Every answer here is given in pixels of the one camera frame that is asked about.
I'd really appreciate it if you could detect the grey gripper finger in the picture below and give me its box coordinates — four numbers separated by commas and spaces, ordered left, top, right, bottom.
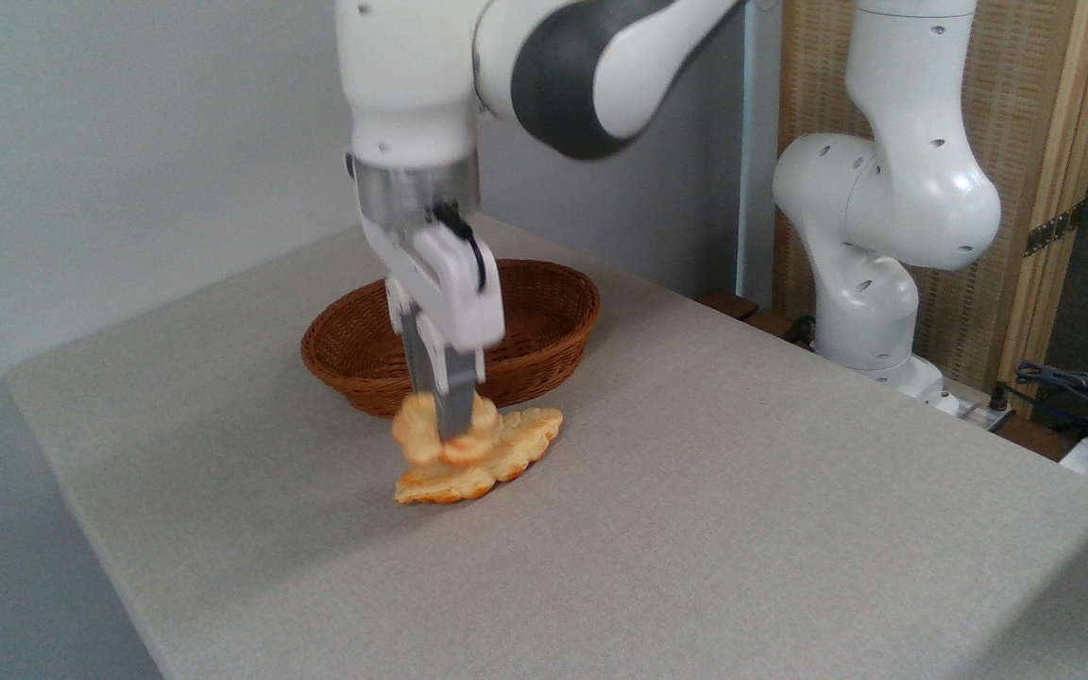
384, 277, 441, 400
416, 310, 487, 442

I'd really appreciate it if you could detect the long flat bread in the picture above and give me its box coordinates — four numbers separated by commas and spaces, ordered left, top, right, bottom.
393, 406, 565, 505

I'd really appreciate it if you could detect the brown wicker basket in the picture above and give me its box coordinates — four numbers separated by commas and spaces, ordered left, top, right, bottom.
300, 259, 602, 419

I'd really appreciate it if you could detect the round thick bread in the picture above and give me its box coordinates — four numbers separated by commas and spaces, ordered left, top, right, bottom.
390, 391, 500, 467

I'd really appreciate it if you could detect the blue-grey cable bundle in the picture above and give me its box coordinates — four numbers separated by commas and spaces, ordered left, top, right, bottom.
1012, 361, 1088, 428

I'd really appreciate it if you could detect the white vertical pole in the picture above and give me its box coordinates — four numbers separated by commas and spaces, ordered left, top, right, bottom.
735, 0, 783, 309

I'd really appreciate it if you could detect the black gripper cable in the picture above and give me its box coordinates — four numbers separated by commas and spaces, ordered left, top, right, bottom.
430, 200, 489, 293

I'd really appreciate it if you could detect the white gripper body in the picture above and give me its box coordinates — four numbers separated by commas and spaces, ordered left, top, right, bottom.
359, 212, 507, 354

